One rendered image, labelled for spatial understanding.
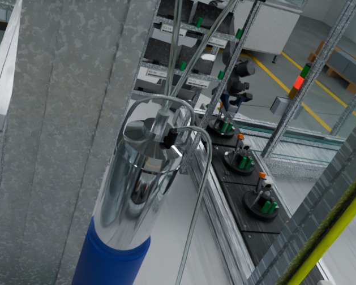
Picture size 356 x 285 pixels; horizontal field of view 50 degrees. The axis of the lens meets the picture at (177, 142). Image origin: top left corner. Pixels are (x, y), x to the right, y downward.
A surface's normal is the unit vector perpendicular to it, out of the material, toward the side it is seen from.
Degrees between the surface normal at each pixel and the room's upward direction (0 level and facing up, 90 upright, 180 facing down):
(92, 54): 90
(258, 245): 0
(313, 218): 90
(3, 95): 0
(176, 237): 0
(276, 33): 90
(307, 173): 90
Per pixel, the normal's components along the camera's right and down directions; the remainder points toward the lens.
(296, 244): -0.92, -0.14
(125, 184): -0.38, 0.40
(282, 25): 0.36, 0.62
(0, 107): 0.33, -0.78
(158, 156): 0.36, -0.47
